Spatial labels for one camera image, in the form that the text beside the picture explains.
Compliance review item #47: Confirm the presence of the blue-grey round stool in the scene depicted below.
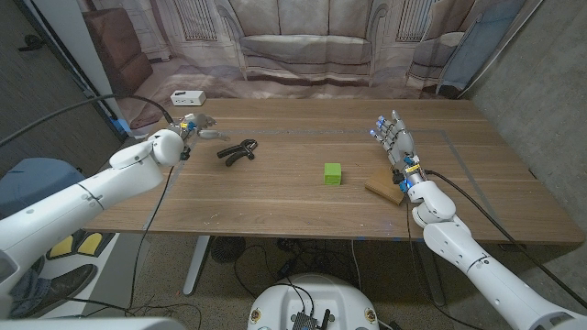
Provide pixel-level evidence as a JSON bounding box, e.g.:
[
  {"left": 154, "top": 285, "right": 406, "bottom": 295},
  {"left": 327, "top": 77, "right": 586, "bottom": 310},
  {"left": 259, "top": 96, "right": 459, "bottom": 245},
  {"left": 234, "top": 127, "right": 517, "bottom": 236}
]
[{"left": 0, "top": 158, "right": 86, "bottom": 220}]

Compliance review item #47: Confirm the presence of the grey tape outline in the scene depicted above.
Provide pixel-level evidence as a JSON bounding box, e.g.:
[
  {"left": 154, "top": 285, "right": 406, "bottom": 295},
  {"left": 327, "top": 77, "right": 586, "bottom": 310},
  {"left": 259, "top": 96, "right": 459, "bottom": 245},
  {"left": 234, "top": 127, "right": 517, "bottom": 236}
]
[{"left": 143, "top": 128, "right": 511, "bottom": 240}]

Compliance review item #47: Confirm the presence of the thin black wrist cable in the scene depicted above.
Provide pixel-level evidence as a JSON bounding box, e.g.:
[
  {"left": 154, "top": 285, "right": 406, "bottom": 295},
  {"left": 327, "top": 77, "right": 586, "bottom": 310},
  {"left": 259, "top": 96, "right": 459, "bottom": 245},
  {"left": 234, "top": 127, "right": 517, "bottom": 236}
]
[
  {"left": 129, "top": 165, "right": 176, "bottom": 314},
  {"left": 404, "top": 201, "right": 460, "bottom": 323}
]

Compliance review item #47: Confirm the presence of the white table leg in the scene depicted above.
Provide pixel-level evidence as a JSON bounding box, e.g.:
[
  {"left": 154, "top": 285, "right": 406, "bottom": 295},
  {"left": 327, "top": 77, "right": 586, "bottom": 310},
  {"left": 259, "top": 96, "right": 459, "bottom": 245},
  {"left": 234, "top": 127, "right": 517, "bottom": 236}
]
[{"left": 182, "top": 236, "right": 212, "bottom": 297}]

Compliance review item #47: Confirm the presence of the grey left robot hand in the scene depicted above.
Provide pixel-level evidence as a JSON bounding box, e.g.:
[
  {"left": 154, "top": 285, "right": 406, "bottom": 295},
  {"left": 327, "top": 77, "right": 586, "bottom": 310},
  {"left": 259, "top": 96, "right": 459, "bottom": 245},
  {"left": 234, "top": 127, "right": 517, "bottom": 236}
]
[{"left": 180, "top": 113, "right": 231, "bottom": 143}]

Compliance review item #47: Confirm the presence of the black module with antenna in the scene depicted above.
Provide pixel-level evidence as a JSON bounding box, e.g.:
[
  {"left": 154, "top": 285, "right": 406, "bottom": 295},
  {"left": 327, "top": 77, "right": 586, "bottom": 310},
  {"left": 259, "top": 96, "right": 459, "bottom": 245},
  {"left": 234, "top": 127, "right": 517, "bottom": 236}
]
[{"left": 291, "top": 309, "right": 331, "bottom": 330}]

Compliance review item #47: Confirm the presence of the thin black left wrist cable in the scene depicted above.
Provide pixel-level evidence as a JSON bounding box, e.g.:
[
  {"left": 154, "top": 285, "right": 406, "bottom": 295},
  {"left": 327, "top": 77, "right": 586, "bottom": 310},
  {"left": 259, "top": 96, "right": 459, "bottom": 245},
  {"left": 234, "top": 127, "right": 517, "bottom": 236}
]
[{"left": 129, "top": 165, "right": 176, "bottom": 314}]

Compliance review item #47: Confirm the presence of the black grip strengthener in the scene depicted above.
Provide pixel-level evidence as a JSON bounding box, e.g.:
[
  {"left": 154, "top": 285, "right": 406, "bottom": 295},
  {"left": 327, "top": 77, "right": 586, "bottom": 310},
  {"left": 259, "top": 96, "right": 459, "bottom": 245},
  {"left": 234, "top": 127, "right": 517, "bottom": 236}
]
[{"left": 216, "top": 138, "right": 259, "bottom": 168}]

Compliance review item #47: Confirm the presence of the grey table leg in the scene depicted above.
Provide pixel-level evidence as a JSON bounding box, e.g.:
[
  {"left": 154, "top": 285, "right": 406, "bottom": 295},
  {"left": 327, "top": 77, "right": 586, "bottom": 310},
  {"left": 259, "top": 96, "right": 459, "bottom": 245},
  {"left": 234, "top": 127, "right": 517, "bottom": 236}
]
[{"left": 415, "top": 240, "right": 446, "bottom": 307}]

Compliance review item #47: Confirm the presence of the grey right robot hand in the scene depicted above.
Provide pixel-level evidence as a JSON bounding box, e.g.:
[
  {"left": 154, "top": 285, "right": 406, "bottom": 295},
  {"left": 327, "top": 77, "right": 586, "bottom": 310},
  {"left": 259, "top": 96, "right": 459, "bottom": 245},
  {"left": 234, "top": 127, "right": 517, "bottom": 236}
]
[{"left": 370, "top": 109, "right": 422, "bottom": 190}]

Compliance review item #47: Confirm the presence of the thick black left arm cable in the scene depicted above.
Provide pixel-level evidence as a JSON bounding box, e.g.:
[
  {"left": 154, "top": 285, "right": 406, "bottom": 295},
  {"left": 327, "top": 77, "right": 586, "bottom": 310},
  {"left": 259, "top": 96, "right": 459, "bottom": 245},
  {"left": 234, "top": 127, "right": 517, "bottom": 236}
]
[{"left": 0, "top": 93, "right": 176, "bottom": 149}]

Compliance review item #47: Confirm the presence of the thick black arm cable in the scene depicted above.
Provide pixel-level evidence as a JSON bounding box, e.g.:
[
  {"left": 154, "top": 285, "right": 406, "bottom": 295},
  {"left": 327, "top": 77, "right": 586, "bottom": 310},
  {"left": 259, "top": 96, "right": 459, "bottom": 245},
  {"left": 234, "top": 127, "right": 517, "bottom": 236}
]
[
  {"left": 0, "top": 93, "right": 176, "bottom": 149},
  {"left": 424, "top": 169, "right": 587, "bottom": 309}
]

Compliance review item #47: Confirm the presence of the brown wooden board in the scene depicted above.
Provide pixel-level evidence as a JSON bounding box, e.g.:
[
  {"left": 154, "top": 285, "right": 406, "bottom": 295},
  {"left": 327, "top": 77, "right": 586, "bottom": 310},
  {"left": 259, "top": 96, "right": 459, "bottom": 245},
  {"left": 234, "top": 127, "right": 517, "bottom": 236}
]
[{"left": 364, "top": 165, "right": 407, "bottom": 206}]

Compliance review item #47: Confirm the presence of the green block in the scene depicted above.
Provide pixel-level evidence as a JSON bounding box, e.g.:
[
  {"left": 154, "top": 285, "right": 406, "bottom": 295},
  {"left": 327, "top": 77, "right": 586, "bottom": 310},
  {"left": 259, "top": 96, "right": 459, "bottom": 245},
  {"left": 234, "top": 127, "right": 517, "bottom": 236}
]
[{"left": 323, "top": 162, "right": 343, "bottom": 187}]

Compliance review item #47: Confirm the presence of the black round fan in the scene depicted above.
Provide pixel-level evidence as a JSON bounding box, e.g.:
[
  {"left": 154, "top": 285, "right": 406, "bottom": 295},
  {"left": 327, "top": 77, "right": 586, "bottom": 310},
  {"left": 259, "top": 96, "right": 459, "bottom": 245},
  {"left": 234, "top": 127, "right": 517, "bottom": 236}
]
[{"left": 210, "top": 236, "right": 247, "bottom": 265}]

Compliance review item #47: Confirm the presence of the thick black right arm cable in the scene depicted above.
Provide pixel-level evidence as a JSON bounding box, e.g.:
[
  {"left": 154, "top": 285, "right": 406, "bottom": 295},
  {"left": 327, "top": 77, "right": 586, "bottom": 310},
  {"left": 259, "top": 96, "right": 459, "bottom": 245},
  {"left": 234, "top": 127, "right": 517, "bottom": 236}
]
[{"left": 424, "top": 169, "right": 587, "bottom": 309}]

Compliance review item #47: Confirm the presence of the person in blue jeans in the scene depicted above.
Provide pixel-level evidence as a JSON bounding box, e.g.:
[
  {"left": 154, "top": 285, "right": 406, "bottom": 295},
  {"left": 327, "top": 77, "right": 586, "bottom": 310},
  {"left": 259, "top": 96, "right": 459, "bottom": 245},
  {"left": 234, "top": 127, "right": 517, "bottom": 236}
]
[{"left": 7, "top": 263, "right": 99, "bottom": 320}]

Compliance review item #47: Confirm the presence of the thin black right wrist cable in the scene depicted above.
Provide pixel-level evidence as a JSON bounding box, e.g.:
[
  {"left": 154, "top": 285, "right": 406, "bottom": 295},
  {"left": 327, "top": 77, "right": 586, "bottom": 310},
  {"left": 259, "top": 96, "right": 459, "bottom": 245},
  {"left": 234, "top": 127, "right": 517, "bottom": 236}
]
[{"left": 404, "top": 201, "right": 460, "bottom": 323}]

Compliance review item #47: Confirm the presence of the printed sofa room backdrop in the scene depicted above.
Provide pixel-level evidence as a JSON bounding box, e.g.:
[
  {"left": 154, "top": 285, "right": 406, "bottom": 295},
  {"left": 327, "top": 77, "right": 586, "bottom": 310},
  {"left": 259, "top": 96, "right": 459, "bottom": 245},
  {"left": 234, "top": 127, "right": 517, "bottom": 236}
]
[{"left": 75, "top": 0, "right": 545, "bottom": 138}]

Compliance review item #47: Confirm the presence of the white power strip box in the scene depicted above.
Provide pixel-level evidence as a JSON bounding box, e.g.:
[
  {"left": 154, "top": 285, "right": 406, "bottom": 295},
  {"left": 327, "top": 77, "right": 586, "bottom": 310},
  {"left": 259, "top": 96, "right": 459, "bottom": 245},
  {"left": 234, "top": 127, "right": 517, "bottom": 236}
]
[{"left": 170, "top": 90, "right": 206, "bottom": 107}]

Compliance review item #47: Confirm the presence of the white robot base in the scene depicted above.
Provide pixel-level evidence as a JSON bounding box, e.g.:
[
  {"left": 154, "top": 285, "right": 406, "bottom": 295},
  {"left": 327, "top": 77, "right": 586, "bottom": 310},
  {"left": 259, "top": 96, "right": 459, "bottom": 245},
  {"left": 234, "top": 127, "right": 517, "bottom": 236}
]
[{"left": 247, "top": 273, "right": 381, "bottom": 330}]

